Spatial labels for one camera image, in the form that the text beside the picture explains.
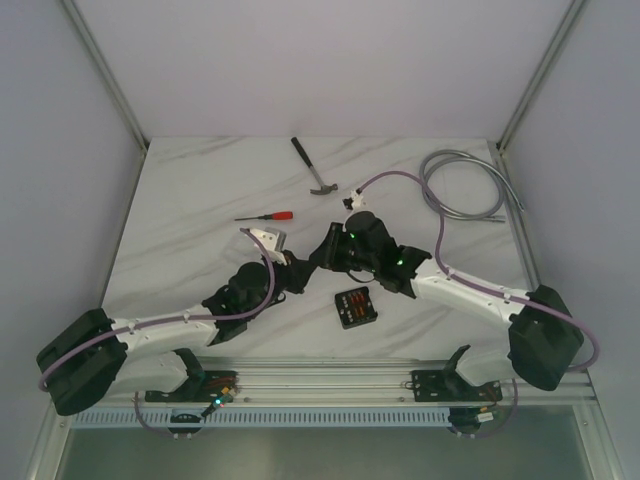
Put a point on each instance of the claw hammer black handle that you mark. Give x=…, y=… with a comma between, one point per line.
x=323, y=188

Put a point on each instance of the clear plastic fuse box lid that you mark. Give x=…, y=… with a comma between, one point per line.
x=240, y=249

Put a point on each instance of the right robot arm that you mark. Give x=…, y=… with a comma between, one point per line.
x=538, y=343

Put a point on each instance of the slotted grey cable duct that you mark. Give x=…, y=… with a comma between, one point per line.
x=269, y=417

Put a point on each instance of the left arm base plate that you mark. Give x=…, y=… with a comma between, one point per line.
x=203, y=387

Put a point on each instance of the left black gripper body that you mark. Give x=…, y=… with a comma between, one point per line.
x=295, y=268

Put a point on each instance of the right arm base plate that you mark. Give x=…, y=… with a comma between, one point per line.
x=441, y=386

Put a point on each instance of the black fuse box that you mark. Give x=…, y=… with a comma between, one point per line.
x=355, y=308

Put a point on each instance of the aluminium front rail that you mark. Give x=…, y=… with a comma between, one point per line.
x=324, y=382

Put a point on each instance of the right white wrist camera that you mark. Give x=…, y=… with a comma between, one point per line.
x=355, y=201

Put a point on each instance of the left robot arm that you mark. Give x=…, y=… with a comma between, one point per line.
x=98, y=356

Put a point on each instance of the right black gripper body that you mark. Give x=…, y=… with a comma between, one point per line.
x=353, y=259

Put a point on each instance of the red handled screwdriver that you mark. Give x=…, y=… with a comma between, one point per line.
x=276, y=216

